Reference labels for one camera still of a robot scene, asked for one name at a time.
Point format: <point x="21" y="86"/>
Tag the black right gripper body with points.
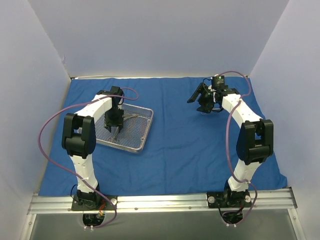
<point x="204" y="99"/>

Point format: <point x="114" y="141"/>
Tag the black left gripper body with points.
<point x="113" y="124"/>

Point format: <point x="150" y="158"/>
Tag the steel surgical forceps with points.
<point x="129" y="116"/>

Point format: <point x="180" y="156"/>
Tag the steel surgical scissors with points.
<point x="114" y="136"/>

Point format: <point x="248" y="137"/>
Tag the steel mesh instrument tray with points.
<point x="135" y="130"/>

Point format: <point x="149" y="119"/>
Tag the blue surgical cloth wrap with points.
<point x="184" y="152"/>

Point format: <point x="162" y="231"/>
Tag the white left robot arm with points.
<point x="79" y="139"/>

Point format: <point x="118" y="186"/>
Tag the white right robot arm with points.
<point x="256" y="135"/>

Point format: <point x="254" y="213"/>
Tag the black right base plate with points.
<point x="215" y="200"/>

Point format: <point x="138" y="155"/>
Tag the aluminium front rail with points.
<point x="281" y="199"/>

